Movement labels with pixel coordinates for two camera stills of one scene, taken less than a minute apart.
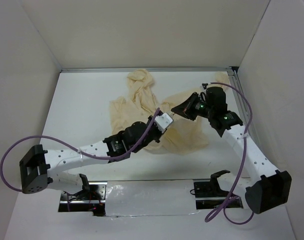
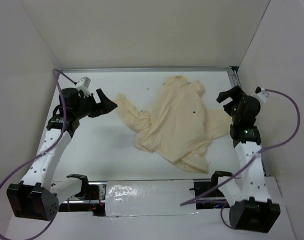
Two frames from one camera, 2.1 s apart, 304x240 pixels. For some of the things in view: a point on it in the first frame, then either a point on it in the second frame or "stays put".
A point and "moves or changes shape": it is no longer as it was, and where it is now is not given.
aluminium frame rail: (235, 72) stays put
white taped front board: (138, 198) stays put
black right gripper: (186, 108) → (224, 95)
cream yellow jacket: (140, 102) moves or changes shape
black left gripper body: (149, 120) → (85, 107)
